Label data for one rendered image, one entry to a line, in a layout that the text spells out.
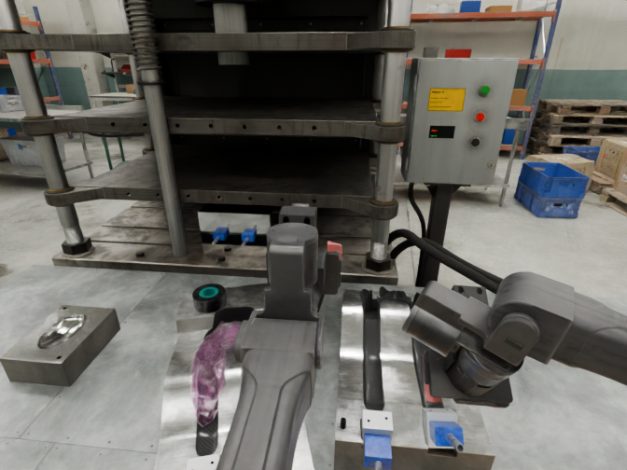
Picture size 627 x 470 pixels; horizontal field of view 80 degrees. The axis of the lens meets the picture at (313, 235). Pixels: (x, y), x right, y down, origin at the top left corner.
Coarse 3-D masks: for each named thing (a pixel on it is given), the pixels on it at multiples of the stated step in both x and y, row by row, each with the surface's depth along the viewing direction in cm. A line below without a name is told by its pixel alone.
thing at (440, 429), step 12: (432, 408) 65; (444, 408) 65; (432, 420) 62; (444, 420) 62; (456, 420) 62; (432, 432) 60; (444, 432) 58; (456, 432) 58; (432, 444) 61; (444, 444) 57; (456, 444) 53
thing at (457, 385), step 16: (432, 352) 52; (432, 368) 50; (448, 368) 50; (432, 384) 49; (448, 384) 49; (464, 384) 46; (496, 384) 44; (480, 400) 48; (496, 400) 48; (512, 400) 48
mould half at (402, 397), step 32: (352, 320) 86; (384, 320) 86; (352, 352) 82; (384, 352) 81; (352, 384) 74; (384, 384) 74; (416, 384) 74; (352, 416) 67; (416, 416) 67; (480, 416) 67; (352, 448) 63; (416, 448) 61; (480, 448) 61
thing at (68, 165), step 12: (48, 108) 471; (60, 108) 466; (72, 108) 460; (0, 120) 412; (12, 120) 407; (84, 144) 470; (0, 168) 458; (12, 168) 457; (24, 168) 457; (36, 168) 456; (72, 168) 457
